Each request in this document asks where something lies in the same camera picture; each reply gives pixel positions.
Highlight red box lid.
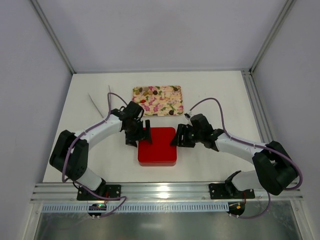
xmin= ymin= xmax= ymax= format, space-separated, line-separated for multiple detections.
xmin=137 ymin=127 xmax=177 ymax=162

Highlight metal tongs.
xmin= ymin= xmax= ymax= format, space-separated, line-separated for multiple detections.
xmin=87 ymin=85 xmax=111 ymax=118

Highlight red chocolate box with insert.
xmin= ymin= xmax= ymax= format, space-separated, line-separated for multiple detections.
xmin=138 ymin=160 xmax=177 ymax=167

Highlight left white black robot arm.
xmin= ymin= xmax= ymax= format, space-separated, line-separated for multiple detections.
xmin=49 ymin=101 xmax=152 ymax=201

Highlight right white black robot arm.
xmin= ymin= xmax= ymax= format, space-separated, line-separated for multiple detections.
xmin=170 ymin=114 xmax=299 ymax=196

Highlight floral rectangular tray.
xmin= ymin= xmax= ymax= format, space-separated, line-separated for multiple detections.
xmin=132 ymin=85 xmax=184 ymax=117

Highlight aluminium right side rail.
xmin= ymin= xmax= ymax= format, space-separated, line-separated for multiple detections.
xmin=241 ymin=69 xmax=274 ymax=143

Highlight aluminium rail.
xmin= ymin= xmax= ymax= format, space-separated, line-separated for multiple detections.
xmin=30 ymin=181 xmax=301 ymax=203
xmin=241 ymin=69 xmax=274 ymax=143

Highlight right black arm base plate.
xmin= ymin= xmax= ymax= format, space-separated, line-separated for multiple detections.
xmin=208 ymin=182 xmax=256 ymax=200

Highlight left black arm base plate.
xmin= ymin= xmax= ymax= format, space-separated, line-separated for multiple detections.
xmin=76 ymin=183 xmax=122 ymax=201

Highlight aluminium front rail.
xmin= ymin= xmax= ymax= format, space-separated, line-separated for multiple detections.
xmin=30 ymin=181 xmax=301 ymax=203

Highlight slotted grey cable duct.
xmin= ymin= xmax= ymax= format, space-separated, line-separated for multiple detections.
xmin=41 ymin=202 xmax=229 ymax=214

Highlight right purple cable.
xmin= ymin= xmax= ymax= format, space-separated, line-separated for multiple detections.
xmin=184 ymin=97 xmax=305 ymax=220

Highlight left aluminium frame post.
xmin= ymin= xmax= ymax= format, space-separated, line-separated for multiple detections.
xmin=29 ymin=0 xmax=76 ymax=75

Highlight aluminium frame post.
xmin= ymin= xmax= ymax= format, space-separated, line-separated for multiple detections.
xmin=29 ymin=0 xmax=76 ymax=75
xmin=249 ymin=0 xmax=297 ymax=75

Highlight right aluminium frame post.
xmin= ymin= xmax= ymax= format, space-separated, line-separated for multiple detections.
xmin=249 ymin=0 xmax=297 ymax=75

